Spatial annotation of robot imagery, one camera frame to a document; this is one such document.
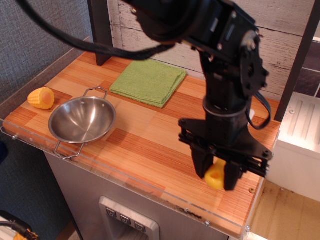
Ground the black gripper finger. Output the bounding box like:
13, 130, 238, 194
224, 161, 247, 191
191, 147, 216, 179

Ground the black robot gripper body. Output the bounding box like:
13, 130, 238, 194
178, 106, 273, 177

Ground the orange handled toy knife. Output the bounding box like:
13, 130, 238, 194
204, 156, 227, 190

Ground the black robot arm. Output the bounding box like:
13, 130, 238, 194
129, 0, 273, 191

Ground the white toy sink unit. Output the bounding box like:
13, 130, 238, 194
266, 36, 320, 203

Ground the green folded cloth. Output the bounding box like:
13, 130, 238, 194
110, 59, 187, 109

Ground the clear acrylic table guard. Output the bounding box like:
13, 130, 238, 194
0, 118, 281, 236

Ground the silver dispenser button panel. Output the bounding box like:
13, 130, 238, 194
99, 196, 160, 240

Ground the grey toy fridge cabinet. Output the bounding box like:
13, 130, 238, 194
45, 153, 228, 240

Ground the yellow toy corn cob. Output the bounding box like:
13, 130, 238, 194
27, 87, 55, 110

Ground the orange black object bottom left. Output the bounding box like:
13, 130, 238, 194
0, 221, 40, 240

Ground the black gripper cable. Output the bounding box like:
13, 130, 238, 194
246, 91, 272, 130

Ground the thick black braided cable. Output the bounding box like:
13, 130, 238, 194
14, 0, 176, 62

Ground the stainless steel two-handled bowl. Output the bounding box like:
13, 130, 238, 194
48, 86, 117, 160

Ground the dark right shelf post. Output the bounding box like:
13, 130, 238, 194
274, 0, 320, 122

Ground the dark shelf post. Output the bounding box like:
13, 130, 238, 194
274, 0, 320, 122
87, 0, 115, 67

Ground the dark left shelf post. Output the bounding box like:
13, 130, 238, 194
87, 0, 115, 67

